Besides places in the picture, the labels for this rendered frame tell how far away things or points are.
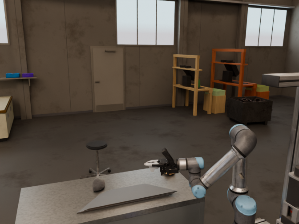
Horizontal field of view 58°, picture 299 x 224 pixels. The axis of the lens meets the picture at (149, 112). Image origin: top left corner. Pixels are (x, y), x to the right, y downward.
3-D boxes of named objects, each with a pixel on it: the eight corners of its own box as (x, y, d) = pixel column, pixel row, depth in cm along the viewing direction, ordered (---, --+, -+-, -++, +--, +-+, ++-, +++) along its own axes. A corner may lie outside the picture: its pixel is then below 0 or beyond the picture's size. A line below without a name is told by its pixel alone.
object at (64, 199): (13, 243, 158) (12, 237, 157) (21, 192, 213) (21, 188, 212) (204, 201, 202) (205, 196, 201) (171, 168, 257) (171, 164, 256)
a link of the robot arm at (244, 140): (267, 145, 143) (201, 204, 152) (260, 138, 154) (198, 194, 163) (253, 131, 142) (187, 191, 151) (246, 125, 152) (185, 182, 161)
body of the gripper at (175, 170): (159, 175, 165) (179, 174, 164) (159, 162, 162) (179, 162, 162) (159, 170, 172) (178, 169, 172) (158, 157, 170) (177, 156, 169)
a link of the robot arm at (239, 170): (232, 214, 166) (235, 129, 153) (225, 200, 180) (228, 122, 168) (251, 213, 165) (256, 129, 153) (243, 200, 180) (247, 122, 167)
